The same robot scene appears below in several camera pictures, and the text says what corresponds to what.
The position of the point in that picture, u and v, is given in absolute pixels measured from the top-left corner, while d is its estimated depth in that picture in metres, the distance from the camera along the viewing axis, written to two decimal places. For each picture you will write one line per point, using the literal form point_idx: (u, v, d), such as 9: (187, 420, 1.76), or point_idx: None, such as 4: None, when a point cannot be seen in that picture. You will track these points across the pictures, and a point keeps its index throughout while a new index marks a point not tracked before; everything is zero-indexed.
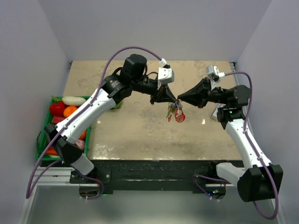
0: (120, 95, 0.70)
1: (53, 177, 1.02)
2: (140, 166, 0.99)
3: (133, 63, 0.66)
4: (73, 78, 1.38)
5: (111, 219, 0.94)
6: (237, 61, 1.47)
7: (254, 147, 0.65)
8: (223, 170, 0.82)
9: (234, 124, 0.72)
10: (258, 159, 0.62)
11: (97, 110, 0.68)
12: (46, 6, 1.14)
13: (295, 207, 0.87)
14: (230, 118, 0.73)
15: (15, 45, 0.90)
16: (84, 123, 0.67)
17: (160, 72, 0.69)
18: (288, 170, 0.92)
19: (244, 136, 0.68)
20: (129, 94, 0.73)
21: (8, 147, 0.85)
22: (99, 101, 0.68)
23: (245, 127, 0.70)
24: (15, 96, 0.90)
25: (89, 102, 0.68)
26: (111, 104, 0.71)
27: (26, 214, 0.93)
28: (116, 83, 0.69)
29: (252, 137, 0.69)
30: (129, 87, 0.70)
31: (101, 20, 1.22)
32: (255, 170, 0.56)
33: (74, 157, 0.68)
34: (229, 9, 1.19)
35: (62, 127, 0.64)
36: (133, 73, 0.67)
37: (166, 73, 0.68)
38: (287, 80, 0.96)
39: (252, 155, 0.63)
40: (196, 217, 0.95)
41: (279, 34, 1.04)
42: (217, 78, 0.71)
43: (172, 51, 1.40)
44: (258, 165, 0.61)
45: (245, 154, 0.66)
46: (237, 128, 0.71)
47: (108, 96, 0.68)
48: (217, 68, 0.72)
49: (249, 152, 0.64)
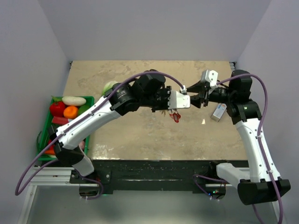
0: (124, 108, 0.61)
1: (53, 177, 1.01)
2: (140, 166, 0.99)
3: (150, 78, 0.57)
4: (73, 78, 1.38)
5: (111, 219, 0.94)
6: (237, 61, 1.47)
7: (265, 158, 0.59)
8: (223, 170, 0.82)
9: (247, 125, 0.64)
10: (267, 172, 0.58)
11: (98, 120, 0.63)
12: (45, 6, 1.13)
13: (295, 207, 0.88)
14: (244, 117, 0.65)
15: (15, 45, 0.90)
16: (83, 132, 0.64)
17: (179, 102, 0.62)
18: (288, 170, 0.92)
19: (256, 143, 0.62)
20: (135, 109, 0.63)
21: (8, 147, 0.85)
22: (101, 111, 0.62)
23: (259, 132, 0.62)
24: (15, 97, 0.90)
25: (90, 111, 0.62)
26: (115, 116, 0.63)
27: (26, 214, 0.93)
28: (123, 94, 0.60)
29: (266, 145, 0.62)
30: (137, 101, 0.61)
31: (101, 20, 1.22)
32: (262, 185, 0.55)
33: (73, 160, 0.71)
34: (229, 10, 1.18)
35: (60, 133, 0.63)
36: (147, 88, 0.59)
37: (185, 103, 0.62)
38: (287, 80, 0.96)
39: (262, 167, 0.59)
40: (196, 217, 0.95)
41: (279, 34, 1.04)
42: (210, 87, 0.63)
43: (172, 51, 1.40)
44: (266, 179, 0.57)
45: (252, 163, 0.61)
46: (250, 131, 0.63)
47: (110, 108, 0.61)
48: (214, 74, 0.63)
49: (259, 163, 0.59)
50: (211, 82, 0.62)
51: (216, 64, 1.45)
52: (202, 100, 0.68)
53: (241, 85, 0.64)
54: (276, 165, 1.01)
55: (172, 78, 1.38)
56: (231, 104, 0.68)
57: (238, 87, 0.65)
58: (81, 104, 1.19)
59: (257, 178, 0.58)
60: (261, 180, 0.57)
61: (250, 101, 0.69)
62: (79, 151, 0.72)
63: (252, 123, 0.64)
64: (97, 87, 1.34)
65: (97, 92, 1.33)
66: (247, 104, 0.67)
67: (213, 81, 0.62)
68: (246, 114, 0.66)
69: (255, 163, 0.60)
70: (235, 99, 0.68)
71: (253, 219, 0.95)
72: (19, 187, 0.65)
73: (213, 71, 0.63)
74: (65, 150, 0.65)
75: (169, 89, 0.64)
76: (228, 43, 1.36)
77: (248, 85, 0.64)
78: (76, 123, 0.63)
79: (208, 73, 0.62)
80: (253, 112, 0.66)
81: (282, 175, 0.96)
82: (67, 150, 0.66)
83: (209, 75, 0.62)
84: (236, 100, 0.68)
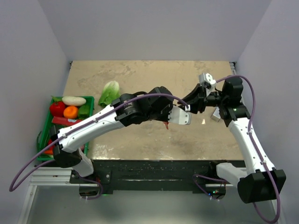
0: (129, 119, 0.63)
1: (53, 177, 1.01)
2: (140, 166, 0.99)
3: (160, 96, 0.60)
4: (73, 78, 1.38)
5: (111, 220, 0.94)
6: (237, 61, 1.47)
7: (257, 150, 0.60)
8: (223, 170, 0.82)
9: (238, 123, 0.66)
10: (261, 164, 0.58)
11: (101, 128, 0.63)
12: (45, 6, 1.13)
13: (295, 207, 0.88)
14: (234, 117, 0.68)
15: (15, 45, 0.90)
16: (85, 137, 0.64)
17: (181, 117, 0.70)
18: (288, 170, 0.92)
19: (248, 138, 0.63)
20: (138, 122, 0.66)
21: (8, 147, 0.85)
22: (106, 119, 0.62)
23: (249, 128, 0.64)
24: (15, 97, 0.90)
25: (95, 118, 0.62)
26: (118, 126, 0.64)
27: (26, 214, 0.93)
28: (129, 106, 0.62)
29: (257, 140, 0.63)
30: (142, 115, 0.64)
31: (101, 20, 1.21)
32: (258, 175, 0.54)
33: (69, 163, 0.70)
34: (229, 9, 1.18)
35: (62, 135, 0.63)
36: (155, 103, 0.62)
37: (187, 119, 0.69)
38: (287, 80, 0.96)
39: (256, 159, 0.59)
40: (196, 217, 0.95)
41: (279, 34, 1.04)
42: (210, 87, 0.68)
43: (172, 52, 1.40)
44: (260, 170, 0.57)
45: (247, 156, 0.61)
46: (241, 128, 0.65)
47: (116, 118, 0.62)
48: (210, 76, 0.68)
49: (252, 155, 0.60)
50: (210, 81, 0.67)
51: (216, 64, 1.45)
52: (201, 102, 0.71)
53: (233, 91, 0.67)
54: (276, 165, 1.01)
55: (172, 78, 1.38)
56: (223, 108, 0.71)
57: (231, 93, 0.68)
58: (81, 104, 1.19)
59: (252, 169, 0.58)
60: (257, 171, 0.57)
61: (240, 103, 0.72)
62: (77, 155, 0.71)
63: (243, 122, 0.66)
64: (97, 87, 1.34)
65: (97, 92, 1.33)
66: (238, 108, 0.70)
67: (211, 81, 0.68)
68: (236, 115, 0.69)
69: (249, 156, 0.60)
70: (226, 102, 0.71)
71: (254, 219, 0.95)
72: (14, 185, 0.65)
73: (208, 73, 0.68)
74: (64, 153, 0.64)
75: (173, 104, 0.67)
76: (228, 43, 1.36)
77: (241, 90, 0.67)
78: (80, 128, 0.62)
79: (205, 75, 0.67)
80: (243, 113, 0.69)
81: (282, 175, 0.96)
82: (67, 152, 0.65)
83: (206, 76, 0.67)
84: (227, 104, 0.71)
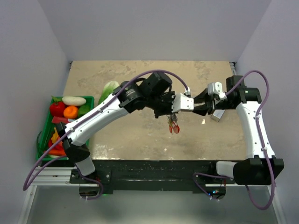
0: (133, 106, 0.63)
1: (53, 177, 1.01)
2: (140, 166, 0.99)
3: (159, 79, 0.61)
4: (73, 78, 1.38)
5: (111, 219, 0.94)
6: (237, 60, 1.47)
7: (261, 136, 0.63)
8: (222, 166, 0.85)
9: (245, 106, 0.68)
10: (261, 150, 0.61)
11: (107, 117, 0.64)
12: (45, 5, 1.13)
13: (294, 207, 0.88)
14: (244, 99, 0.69)
15: (15, 45, 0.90)
16: (92, 128, 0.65)
17: (183, 101, 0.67)
18: (288, 170, 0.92)
19: (253, 122, 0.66)
20: (141, 108, 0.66)
21: (7, 147, 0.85)
22: (110, 108, 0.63)
23: (257, 113, 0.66)
24: (15, 96, 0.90)
25: (100, 108, 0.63)
26: (123, 113, 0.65)
27: (25, 214, 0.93)
28: (131, 92, 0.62)
29: (263, 127, 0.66)
30: (145, 100, 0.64)
31: (101, 19, 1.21)
32: (256, 160, 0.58)
33: (80, 157, 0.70)
34: (229, 9, 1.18)
35: (69, 129, 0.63)
36: (155, 87, 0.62)
37: (189, 104, 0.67)
38: (287, 80, 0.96)
39: (257, 144, 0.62)
40: (196, 217, 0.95)
41: (279, 34, 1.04)
42: (218, 98, 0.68)
43: (172, 52, 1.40)
44: (259, 156, 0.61)
45: (249, 141, 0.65)
46: (248, 112, 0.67)
47: (119, 105, 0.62)
48: (219, 86, 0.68)
49: (254, 140, 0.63)
50: (219, 93, 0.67)
51: (216, 64, 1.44)
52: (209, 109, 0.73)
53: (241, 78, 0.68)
54: None
55: (171, 77, 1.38)
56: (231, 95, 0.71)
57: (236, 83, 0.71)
58: (81, 104, 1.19)
59: (252, 153, 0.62)
60: (255, 156, 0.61)
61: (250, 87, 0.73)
62: (86, 148, 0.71)
63: (252, 106, 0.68)
64: (97, 87, 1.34)
65: (98, 92, 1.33)
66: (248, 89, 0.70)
67: (221, 93, 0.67)
68: (246, 97, 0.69)
69: (251, 141, 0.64)
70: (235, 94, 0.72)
71: (253, 219, 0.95)
72: (28, 181, 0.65)
73: (218, 82, 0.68)
74: (74, 146, 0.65)
75: (173, 94, 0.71)
76: (228, 43, 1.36)
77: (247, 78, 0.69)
78: (86, 119, 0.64)
79: (214, 86, 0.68)
80: (254, 96, 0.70)
81: (282, 175, 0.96)
82: (76, 146, 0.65)
83: (215, 87, 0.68)
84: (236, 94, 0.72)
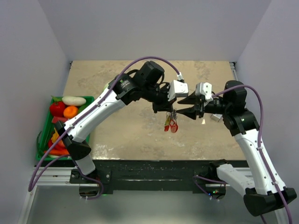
0: (129, 97, 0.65)
1: (53, 177, 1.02)
2: (140, 166, 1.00)
3: (151, 68, 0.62)
4: (73, 78, 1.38)
5: (111, 219, 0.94)
6: (237, 61, 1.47)
7: (268, 169, 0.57)
8: (223, 173, 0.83)
9: (247, 137, 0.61)
10: (273, 184, 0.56)
11: (104, 111, 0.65)
12: (45, 5, 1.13)
13: (295, 207, 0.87)
14: (243, 129, 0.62)
15: (15, 45, 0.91)
16: (92, 123, 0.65)
17: (177, 87, 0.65)
18: (288, 170, 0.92)
19: (258, 155, 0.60)
20: (138, 99, 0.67)
21: (7, 146, 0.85)
22: (108, 101, 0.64)
23: (259, 143, 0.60)
24: (15, 96, 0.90)
25: (97, 102, 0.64)
26: (120, 106, 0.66)
27: (25, 215, 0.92)
28: (126, 83, 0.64)
29: (268, 157, 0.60)
30: (139, 90, 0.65)
31: (101, 20, 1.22)
32: (270, 197, 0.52)
33: (81, 154, 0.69)
34: (229, 10, 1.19)
35: (69, 126, 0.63)
36: (149, 77, 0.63)
37: (183, 88, 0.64)
38: (288, 80, 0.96)
39: (267, 179, 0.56)
40: (196, 217, 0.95)
41: (278, 34, 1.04)
42: (205, 100, 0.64)
43: (172, 51, 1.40)
44: (272, 191, 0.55)
45: (257, 175, 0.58)
46: (250, 143, 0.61)
47: (116, 97, 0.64)
48: (208, 87, 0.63)
49: (264, 175, 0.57)
50: (206, 94, 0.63)
51: (216, 64, 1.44)
52: (197, 112, 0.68)
53: (236, 96, 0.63)
54: (276, 165, 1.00)
55: (171, 77, 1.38)
56: (227, 117, 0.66)
57: (234, 101, 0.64)
58: (81, 104, 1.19)
59: (264, 190, 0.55)
60: (268, 192, 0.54)
61: (246, 111, 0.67)
62: (87, 144, 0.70)
63: (252, 135, 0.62)
64: (97, 87, 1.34)
65: (97, 92, 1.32)
66: (244, 115, 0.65)
67: (208, 94, 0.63)
68: (244, 125, 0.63)
69: (260, 176, 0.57)
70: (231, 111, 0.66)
71: (253, 219, 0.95)
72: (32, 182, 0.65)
73: (207, 83, 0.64)
74: (75, 143, 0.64)
75: (167, 85, 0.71)
76: (228, 43, 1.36)
77: (244, 96, 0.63)
78: (85, 115, 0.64)
79: (202, 86, 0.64)
80: (251, 122, 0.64)
81: (281, 176, 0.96)
82: (78, 143, 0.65)
83: (202, 87, 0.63)
84: (231, 112, 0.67)
